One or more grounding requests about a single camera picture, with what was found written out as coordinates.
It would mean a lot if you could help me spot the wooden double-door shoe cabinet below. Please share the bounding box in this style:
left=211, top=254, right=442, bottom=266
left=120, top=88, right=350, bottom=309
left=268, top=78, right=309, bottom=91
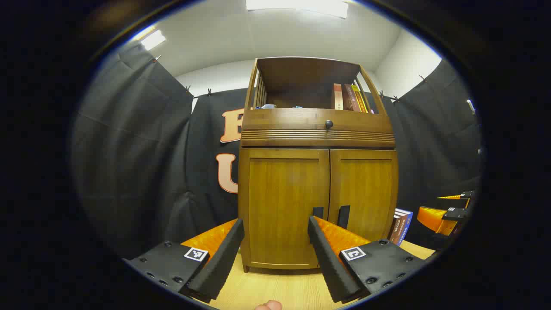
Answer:
left=238, top=56, right=399, bottom=273

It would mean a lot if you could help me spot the small ceiling light panel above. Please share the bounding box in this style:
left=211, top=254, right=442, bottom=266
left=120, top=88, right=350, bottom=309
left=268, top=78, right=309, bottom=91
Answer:
left=140, top=29, right=167, bottom=51

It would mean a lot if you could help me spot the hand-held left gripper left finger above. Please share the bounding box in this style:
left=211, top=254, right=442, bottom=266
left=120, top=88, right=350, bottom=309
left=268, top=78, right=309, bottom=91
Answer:
left=124, top=218, right=245, bottom=304

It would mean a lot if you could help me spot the wooden cabinet drawer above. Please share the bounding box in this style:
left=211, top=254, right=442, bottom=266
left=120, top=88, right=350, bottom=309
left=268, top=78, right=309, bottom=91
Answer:
left=242, top=108, right=393, bottom=133

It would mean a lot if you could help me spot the maroon book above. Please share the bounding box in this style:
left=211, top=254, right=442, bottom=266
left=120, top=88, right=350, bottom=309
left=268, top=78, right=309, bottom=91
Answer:
left=387, top=214, right=407, bottom=244

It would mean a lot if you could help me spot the blue and white book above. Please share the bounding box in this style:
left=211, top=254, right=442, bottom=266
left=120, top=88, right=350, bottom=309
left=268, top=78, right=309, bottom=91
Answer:
left=394, top=208, right=414, bottom=246

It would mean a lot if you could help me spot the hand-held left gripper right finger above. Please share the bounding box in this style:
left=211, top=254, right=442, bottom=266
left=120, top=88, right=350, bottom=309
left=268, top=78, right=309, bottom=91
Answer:
left=307, top=215, right=432, bottom=304

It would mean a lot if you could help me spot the black backdrop cloth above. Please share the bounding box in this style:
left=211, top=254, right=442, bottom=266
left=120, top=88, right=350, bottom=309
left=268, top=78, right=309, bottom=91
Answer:
left=72, top=41, right=483, bottom=259

